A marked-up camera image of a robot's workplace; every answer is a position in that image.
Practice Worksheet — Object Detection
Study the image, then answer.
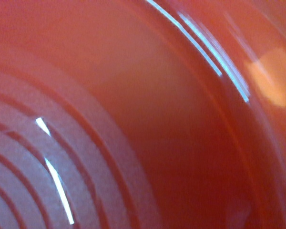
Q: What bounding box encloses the orange-red ridged plastic plate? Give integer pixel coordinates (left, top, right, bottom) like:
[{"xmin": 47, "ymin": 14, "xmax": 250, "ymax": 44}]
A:
[{"xmin": 0, "ymin": 0, "xmax": 286, "ymax": 229}]

